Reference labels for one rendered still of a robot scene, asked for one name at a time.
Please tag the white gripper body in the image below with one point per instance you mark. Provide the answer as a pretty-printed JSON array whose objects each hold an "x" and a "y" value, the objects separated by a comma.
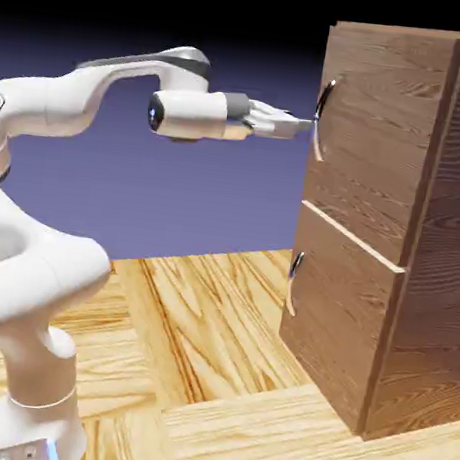
[{"x": 275, "y": 121}]

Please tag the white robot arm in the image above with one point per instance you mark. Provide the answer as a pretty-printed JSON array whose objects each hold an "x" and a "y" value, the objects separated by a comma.
[{"x": 40, "y": 272}]

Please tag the brown wooden cabinet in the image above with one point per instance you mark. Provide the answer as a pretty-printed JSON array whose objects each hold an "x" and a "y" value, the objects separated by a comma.
[{"x": 446, "y": 238}]

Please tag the small wooden cabinet door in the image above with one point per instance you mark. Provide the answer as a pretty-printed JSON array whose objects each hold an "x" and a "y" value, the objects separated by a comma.
[{"x": 337, "y": 314}]

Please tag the large wooden cabinet door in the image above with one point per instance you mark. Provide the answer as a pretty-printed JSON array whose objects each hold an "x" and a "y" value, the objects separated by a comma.
[{"x": 376, "y": 150}]

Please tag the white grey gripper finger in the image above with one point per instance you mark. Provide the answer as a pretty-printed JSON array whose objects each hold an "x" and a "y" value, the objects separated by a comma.
[{"x": 305, "y": 124}]

